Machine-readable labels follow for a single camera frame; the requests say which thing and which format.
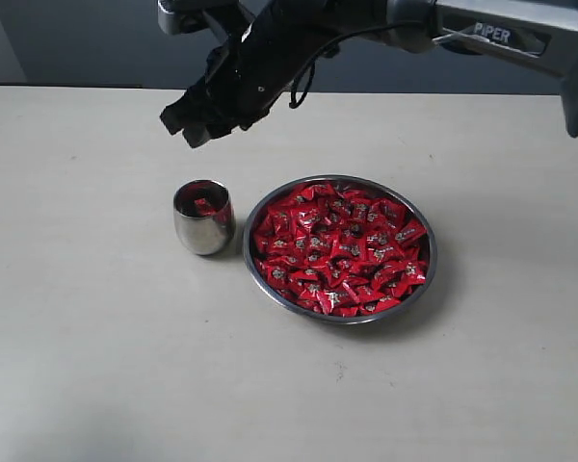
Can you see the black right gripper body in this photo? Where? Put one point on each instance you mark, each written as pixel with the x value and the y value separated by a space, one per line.
pixel 262 55

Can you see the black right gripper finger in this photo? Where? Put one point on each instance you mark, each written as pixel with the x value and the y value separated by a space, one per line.
pixel 191 112
pixel 197 133

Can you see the red candy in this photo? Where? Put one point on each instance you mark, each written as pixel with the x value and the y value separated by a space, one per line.
pixel 313 191
pixel 413 274
pixel 282 221
pixel 204 208
pixel 329 300

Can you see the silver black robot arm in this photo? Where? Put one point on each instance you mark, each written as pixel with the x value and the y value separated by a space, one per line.
pixel 539 35

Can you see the stainless steel cup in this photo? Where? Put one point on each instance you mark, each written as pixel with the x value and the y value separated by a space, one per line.
pixel 208 235

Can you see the stainless steel plate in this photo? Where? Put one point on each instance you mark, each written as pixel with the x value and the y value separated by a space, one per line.
pixel 358 241

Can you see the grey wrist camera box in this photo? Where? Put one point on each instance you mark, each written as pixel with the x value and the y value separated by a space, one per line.
pixel 176 17

